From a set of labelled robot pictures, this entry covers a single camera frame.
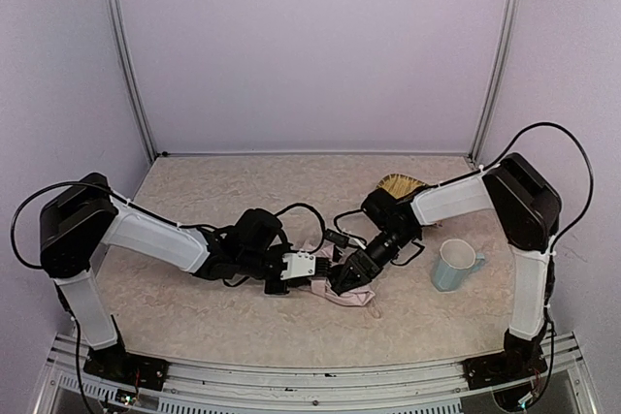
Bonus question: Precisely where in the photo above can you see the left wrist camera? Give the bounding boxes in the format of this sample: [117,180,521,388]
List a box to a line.
[280,251,331,281]

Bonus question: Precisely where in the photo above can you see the light blue ceramic mug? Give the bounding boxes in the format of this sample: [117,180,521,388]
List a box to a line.
[431,239,486,293]

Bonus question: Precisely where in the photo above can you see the left aluminium frame post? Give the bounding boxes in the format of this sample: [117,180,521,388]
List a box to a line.
[106,0,158,164]

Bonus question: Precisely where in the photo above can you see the right aluminium frame post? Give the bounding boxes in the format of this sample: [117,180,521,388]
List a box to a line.
[469,0,520,164]

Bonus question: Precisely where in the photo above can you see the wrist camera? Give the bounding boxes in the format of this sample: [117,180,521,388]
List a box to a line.
[280,251,331,281]
[324,229,367,250]

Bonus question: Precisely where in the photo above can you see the pink and black folding umbrella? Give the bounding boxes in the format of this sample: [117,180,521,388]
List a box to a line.
[298,238,382,320]

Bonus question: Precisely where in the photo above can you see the aluminium frame post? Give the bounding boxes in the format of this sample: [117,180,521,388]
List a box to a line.
[106,0,158,164]
[469,0,520,164]

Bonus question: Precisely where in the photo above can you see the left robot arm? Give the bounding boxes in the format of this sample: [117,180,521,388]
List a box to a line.
[10,173,329,381]

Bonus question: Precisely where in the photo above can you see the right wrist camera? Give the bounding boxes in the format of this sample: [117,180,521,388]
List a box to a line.
[324,229,367,250]

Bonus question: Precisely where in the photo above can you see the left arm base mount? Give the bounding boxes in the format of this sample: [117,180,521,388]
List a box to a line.
[83,353,169,392]

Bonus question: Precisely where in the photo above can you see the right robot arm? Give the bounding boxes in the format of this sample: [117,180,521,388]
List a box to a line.
[329,148,566,388]

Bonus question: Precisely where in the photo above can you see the woven bamboo tray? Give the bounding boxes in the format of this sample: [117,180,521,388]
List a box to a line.
[376,174,430,202]

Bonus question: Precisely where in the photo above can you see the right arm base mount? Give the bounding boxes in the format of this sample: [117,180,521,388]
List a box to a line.
[462,352,548,390]

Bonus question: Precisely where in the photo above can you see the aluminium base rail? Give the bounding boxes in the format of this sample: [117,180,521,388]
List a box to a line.
[33,331,598,414]

